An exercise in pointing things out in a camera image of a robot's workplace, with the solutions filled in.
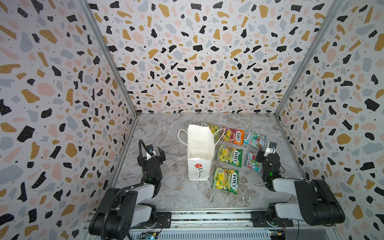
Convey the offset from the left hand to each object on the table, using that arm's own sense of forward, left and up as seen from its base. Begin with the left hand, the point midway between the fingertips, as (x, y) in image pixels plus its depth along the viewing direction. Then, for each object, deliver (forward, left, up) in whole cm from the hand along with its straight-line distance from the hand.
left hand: (149, 148), depth 84 cm
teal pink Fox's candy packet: (+13, -66, -11) cm, 68 cm away
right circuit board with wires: (-40, -66, -15) cm, 78 cm away
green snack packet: (+1, -48, -12) cm, 50 cm away
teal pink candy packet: (-4, -60, -11) cm, 61 cm away
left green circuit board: (-39, -4, -14) cm, 42 cm away
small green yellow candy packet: (+24, -39, -12) cm, 47 cm away
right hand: (+2, -68, -2) cm, 68 cm away
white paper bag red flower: (+6, -29, -11) cm, 32 cm away
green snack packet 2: (-14, -43, -12) cm, 47 cm away
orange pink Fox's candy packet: (+17, -54, -13) cm, 58 cm away
